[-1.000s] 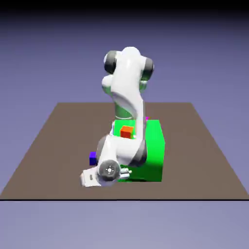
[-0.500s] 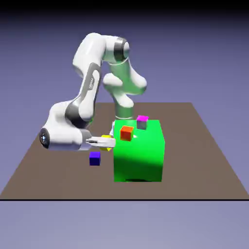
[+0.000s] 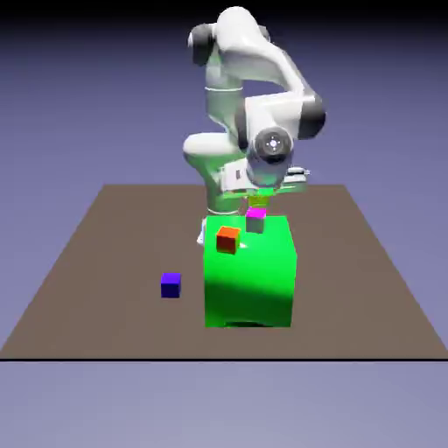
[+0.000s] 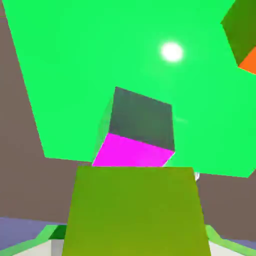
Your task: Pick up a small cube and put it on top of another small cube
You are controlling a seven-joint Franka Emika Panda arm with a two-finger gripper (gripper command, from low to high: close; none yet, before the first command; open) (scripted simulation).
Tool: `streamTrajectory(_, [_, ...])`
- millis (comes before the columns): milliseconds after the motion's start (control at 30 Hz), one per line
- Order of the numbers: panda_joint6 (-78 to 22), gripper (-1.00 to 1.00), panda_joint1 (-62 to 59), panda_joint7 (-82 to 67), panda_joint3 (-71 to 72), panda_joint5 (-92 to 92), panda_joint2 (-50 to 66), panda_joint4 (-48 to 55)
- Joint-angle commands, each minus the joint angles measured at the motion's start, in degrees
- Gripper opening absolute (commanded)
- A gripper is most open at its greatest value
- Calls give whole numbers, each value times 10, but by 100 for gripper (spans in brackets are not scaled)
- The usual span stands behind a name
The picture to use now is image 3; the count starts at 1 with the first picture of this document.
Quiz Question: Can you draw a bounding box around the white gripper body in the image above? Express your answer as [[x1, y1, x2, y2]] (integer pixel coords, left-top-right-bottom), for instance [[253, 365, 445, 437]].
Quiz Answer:
[[220, 166, 312, 201]]

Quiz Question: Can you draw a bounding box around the small magenta cube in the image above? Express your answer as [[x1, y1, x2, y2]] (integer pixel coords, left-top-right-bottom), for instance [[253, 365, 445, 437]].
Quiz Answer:
[[245, 206, 268, 235]]

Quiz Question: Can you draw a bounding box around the small orange cube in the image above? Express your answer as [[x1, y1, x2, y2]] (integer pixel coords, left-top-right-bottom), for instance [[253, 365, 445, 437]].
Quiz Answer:
[[215, 226, 242, 256]]

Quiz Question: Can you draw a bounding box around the small blue cube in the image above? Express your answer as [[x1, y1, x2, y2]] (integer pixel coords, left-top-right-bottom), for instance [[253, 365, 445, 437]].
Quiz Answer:
[[160, 272, 182, 299]]

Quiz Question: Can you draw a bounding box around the large green box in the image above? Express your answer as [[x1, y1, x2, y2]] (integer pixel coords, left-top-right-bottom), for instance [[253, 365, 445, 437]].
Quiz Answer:
[[203, 214, 298, 329]]

